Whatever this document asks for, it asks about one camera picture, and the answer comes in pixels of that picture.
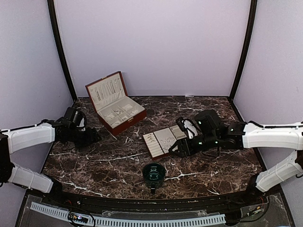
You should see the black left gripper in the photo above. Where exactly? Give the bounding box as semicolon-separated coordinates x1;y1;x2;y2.
69;127;102;150

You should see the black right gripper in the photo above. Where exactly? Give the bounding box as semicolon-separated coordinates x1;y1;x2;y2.
169;132;219;157

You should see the red jewelry tray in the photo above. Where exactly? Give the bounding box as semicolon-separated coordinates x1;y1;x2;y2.
143;125;187;160

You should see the dark green glass mug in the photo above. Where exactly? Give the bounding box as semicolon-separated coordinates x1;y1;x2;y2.
142;162;166;194

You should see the red jewelry box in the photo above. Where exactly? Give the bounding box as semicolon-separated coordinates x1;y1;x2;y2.
86;71;147;136

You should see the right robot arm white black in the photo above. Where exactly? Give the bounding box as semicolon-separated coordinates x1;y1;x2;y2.
169;109;303;205

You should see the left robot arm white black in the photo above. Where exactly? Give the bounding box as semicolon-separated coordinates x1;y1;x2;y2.
0;107;101;206

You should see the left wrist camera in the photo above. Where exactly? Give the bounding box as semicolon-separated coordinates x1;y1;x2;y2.
76;116;87;131

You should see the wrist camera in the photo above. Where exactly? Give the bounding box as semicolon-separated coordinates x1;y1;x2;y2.
176;117;198;139
76;116;87;131

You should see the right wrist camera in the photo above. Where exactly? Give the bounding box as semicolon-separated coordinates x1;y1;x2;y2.
176;117;198;139

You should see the black front rail base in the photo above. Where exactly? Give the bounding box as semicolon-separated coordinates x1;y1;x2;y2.
40;177;282;216

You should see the white slotted cable duct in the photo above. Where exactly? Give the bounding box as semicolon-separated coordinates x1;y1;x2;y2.
29;202;226;227

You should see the left black frame post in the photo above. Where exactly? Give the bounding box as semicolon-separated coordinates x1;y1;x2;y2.
47;0;78;102

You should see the black frame post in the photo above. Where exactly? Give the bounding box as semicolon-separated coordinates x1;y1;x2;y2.
229;0;258;102
47;0;78;102

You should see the right black frame post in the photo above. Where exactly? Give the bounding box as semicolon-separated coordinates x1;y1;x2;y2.
229;0;258;102

